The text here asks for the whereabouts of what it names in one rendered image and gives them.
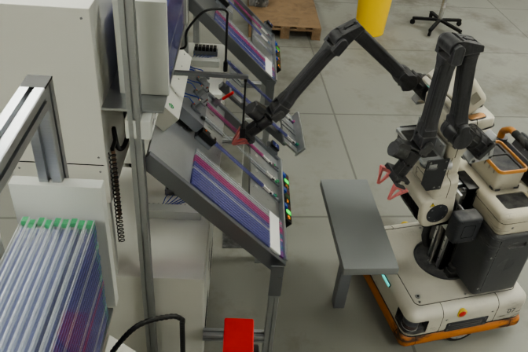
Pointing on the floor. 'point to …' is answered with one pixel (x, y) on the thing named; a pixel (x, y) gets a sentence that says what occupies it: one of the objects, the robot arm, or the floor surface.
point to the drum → (375, 1)
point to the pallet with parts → (283, 6)
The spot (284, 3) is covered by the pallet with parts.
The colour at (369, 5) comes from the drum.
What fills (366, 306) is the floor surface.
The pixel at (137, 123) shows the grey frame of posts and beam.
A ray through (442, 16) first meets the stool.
